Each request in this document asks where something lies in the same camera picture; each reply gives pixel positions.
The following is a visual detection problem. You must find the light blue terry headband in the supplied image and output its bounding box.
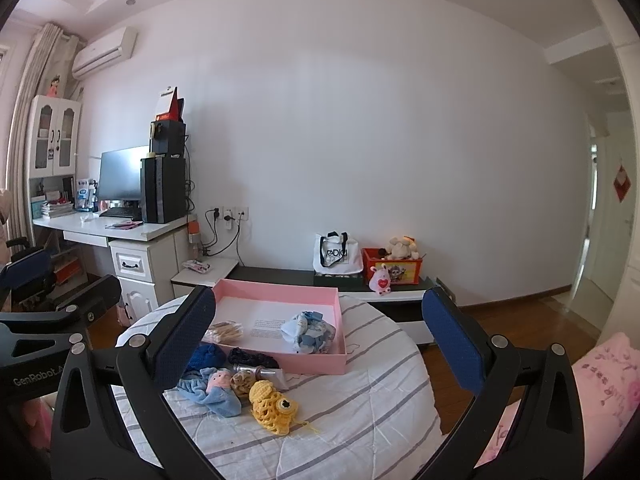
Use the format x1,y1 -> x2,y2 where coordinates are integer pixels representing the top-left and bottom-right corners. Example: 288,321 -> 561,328
176,367 -> 242,418

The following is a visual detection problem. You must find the navy blue dark cloth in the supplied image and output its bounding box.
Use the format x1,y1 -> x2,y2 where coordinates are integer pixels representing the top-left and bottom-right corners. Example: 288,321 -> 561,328
228,348 -> 280,368

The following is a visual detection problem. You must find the red paper folder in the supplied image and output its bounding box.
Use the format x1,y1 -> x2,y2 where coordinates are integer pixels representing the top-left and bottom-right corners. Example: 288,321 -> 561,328
154,87 -> 183,122

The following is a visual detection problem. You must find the pink floral bedding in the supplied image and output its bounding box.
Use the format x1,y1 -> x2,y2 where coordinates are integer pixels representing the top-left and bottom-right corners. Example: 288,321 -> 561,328
470,333 -> 639,479

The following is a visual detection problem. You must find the white glass door cabinet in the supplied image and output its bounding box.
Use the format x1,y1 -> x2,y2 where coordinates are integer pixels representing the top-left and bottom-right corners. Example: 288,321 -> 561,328
27,96 -> 81,179

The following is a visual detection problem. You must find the red toy box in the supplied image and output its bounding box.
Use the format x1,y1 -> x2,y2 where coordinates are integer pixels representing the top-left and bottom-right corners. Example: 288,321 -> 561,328
361,248 -> 422,285

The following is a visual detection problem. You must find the striped white tablecloth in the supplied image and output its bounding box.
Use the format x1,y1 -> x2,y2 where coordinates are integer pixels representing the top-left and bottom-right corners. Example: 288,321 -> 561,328
110,292 -> 446,480

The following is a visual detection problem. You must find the light blue baby clothes bundle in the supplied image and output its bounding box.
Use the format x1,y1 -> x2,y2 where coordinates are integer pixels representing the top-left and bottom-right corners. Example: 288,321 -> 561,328
280,311 -> 336,354

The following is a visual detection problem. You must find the pink shallow box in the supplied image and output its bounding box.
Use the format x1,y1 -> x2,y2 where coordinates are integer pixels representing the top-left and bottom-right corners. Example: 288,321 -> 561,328
213,280 -> 347,375

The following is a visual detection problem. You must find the dark blue knitted cloth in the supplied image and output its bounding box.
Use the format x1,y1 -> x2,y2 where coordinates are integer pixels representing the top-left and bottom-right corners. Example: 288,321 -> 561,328
186,342 -> 227,373

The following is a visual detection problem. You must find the black computer tower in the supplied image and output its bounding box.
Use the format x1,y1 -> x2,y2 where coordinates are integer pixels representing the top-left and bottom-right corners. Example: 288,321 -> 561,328
140,156 -> 186,224

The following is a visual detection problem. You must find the black speaker box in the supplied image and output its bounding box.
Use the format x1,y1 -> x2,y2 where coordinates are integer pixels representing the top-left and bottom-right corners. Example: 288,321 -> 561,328
149,119 -> 186,157

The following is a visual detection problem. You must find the pink plush toy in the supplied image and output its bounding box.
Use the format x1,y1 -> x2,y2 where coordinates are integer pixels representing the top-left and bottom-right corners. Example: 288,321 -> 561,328
368,263 -> 392,296

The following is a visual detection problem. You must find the black computer monitor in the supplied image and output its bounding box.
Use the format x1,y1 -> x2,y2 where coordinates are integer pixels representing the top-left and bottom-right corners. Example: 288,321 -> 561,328
98,146 -> 148,200

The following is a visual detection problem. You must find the tan crochet item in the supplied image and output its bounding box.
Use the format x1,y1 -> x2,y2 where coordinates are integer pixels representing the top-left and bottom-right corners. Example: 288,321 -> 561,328
230,370 -> 256,400

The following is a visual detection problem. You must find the white tote bag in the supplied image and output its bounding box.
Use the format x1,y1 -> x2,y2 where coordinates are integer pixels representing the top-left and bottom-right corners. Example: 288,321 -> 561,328
312,231 -> 363,275

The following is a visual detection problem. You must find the small white side table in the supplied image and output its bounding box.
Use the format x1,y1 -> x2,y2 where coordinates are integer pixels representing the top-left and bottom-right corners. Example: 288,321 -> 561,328
170,256 -> 239,298

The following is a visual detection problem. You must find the cream plush toy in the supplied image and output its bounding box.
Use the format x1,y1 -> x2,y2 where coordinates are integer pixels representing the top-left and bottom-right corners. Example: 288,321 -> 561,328
385,236 -> 420,260

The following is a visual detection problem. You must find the white desk with drawers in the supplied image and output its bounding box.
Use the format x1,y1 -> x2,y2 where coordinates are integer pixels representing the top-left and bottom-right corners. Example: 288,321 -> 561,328
32,212 -> 188,321

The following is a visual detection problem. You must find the silver foil packet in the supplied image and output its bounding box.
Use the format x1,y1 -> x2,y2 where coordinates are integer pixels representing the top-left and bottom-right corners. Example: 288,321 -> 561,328
232,365 -> 288,391

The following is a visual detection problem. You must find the orange white bottle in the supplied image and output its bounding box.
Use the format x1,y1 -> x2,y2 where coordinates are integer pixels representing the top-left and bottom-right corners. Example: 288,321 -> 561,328
188,220 -> 201,260

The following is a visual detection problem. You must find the white air conditioner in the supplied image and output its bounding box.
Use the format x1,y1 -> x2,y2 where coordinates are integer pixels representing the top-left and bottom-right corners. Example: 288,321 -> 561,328
72,27 -> 138,80

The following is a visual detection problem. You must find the yellow crochet toy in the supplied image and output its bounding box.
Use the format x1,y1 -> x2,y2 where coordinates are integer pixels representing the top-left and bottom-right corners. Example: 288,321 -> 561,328
248,380 -> 298,437

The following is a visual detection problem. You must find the white wall socket strip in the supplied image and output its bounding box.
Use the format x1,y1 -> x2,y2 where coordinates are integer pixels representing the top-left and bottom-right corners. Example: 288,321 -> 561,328
205,206 -> 248,233

